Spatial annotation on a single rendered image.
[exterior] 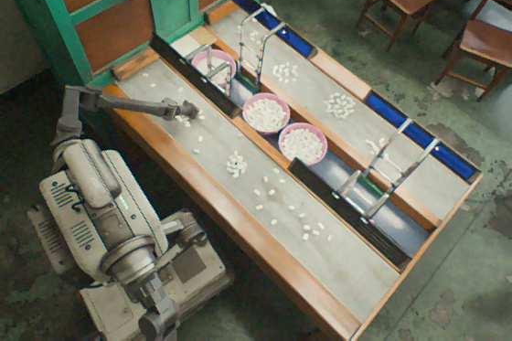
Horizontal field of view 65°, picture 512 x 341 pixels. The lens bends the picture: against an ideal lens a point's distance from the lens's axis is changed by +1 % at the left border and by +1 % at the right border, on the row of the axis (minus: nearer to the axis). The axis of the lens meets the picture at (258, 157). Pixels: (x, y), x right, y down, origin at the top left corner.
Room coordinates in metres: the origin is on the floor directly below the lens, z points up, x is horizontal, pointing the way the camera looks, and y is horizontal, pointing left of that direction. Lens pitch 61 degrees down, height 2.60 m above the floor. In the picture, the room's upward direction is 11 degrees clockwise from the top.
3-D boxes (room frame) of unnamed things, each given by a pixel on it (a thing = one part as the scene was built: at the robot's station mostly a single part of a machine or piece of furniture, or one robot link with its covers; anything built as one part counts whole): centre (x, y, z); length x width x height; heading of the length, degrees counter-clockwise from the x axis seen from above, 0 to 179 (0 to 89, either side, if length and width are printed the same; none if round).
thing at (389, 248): (0.69, -0.41, 1.08); 0.62 x 0.08 x 0.07; 55
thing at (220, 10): (2.01, 0.39, 0.83); 0.30 x 0.06 x 0.07; 145
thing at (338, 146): (1.36, -0.22, 0.71); 1.81 x 0.05 x 0.11; 55
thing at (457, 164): (1.15, -0.73, 1.08); 0.62 x 0.08 x 0.07; 55
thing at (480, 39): (2.62, -1.63, 0.45); 0.44 x 0.43 x 0.91; 75
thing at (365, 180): (1.08, -0.69, 0.90); 0.20 x 0.19 x 0.45; 55
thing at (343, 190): (0.75, -0.46, 0.90); 0.20 x 0.19 x 0.45; 55
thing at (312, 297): (0.77, 0.18, 0.67); 1.81 x 0.12 x 0.19; 55
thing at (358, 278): (0.95, 0.06, 0.73); 1.81 x 0.30 x 0.02; 55
